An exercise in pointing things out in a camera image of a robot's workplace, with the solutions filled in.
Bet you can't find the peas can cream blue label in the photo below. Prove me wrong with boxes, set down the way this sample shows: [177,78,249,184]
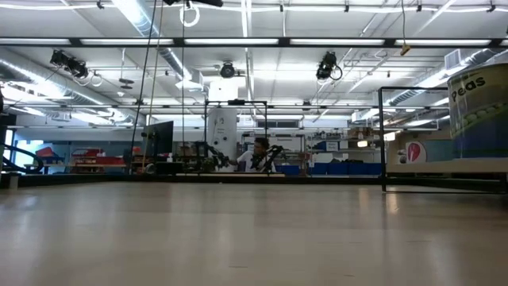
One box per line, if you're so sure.
[447,61,508,160]

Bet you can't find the person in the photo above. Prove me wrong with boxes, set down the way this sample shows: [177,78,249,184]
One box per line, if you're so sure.
[233,137,279,174]

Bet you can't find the white column with sign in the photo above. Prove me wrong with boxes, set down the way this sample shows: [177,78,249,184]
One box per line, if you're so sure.
[206,79,239,172]

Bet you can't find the blue bin with white label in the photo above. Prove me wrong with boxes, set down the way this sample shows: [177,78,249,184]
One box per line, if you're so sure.
[316,140,339,153]

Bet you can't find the black monitor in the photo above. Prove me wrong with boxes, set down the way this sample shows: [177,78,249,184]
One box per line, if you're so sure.
[141,120,175,157]

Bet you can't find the red storage bin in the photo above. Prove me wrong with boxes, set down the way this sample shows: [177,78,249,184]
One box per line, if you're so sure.
[34,145,56,160]
[71,149,128,168]

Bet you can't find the beige box with red logo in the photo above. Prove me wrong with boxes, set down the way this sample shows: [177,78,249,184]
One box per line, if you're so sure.
[387,129,452,164]

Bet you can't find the hanging yellow plug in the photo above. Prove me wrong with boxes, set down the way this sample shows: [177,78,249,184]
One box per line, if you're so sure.
[399,0,412,56]

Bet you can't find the black beam with light strips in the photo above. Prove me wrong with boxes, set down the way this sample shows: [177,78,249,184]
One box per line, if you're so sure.
[0,37,508,48]

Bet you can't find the grey vent box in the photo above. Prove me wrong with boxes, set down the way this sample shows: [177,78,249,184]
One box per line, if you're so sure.
[444,48,464,72]

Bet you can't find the thin black workstation frame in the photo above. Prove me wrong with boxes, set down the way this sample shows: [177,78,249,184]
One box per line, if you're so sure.
[203,99,269,176]

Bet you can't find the black camera with white coil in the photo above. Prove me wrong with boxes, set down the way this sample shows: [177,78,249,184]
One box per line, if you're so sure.
[49,49,90,79]
[315,50,343,81]
[219,62,237,79]

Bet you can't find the hanging black cable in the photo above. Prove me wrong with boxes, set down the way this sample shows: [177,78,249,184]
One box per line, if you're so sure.
[129,0,160,176]

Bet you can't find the silver ventilation duct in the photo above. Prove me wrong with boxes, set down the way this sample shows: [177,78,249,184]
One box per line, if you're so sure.
[0,47,136,124]
[113,0,199,87]
[387,47,493,108]

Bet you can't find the black aluminium table frame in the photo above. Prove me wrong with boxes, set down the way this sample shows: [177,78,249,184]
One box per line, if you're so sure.
[0,113,508,191]

